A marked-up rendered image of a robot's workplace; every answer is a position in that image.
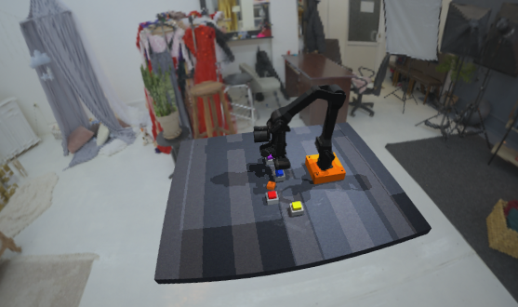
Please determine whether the red button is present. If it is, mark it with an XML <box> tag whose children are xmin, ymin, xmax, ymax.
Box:
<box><xmin>266</xmin><ymin>191</ymin><xmax>279</xmax><ymax>205</ymax></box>

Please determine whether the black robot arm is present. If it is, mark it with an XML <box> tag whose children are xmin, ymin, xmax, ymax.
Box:
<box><xmin>254</xmin><ymin>84</ymin><xmax>346</xmax><ymax>170</ymax></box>

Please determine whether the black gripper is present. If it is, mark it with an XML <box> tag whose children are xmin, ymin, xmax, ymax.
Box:
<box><xmin>269</xmin><ymin>140</ymin><xmax>291</xmax><ymax>170</ymax></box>

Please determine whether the blue button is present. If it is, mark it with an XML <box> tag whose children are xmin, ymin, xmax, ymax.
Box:
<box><xmin>273</xmin><ymin>170</ymin><xmax>286</xmax><ymax>182</ymax></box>

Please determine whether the purple button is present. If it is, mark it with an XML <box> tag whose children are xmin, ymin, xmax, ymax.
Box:
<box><xmin>265</xmin><ymin>154</ymin><xmax>274</xmax><ymax>165</ymax></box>

